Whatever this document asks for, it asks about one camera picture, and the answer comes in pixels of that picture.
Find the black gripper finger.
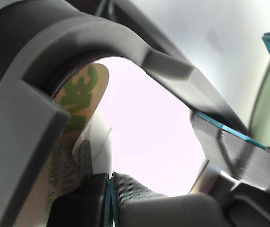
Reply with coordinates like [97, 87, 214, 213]
[110, 172, 169, 227]

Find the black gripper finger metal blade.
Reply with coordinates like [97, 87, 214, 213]
[46, 140, 109, 227]

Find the tan tape liner green print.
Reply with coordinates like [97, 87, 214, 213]
[14, 63, 114, 227]

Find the teal elastic band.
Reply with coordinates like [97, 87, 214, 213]
[104, 178, 120, 227]

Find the dark printed bar blue strip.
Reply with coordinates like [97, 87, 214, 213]
[189, 111, 270, 192]

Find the grey printed fixture holder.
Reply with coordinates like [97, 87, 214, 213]
[0, 0, 250, 227]

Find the black frame beam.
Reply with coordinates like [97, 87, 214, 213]
[94, 0, 221, 100]

